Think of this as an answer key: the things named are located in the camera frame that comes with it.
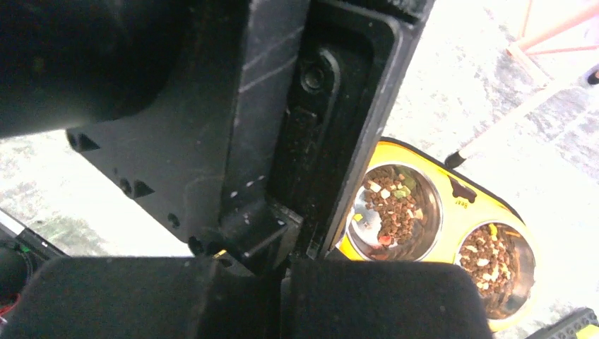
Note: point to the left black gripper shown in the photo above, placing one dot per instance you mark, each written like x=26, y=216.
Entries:
x=260, y=137

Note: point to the grey building baseplate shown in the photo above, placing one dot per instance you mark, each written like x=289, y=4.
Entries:
x=568, y=326

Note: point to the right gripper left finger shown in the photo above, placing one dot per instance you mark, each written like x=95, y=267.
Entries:
x=144, y=297

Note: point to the yellow double pet bowl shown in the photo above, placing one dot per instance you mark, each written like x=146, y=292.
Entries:
x=410, y=207

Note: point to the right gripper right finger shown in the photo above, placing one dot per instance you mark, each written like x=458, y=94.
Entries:
x=382, y=299

